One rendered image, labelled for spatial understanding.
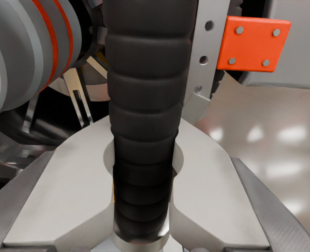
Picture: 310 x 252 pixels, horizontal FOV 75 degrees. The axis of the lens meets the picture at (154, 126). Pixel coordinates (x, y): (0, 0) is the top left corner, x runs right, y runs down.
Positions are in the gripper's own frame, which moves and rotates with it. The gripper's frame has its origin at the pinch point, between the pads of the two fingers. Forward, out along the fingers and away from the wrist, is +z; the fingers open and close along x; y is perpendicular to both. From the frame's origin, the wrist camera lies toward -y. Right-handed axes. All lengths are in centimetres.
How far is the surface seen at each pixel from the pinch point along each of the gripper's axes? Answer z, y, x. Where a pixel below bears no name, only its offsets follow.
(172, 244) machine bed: 34, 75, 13
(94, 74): 44.0, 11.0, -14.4
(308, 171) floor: 88, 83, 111
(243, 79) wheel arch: 34.1, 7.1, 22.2
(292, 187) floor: 74, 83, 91
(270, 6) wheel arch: 33.8, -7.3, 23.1
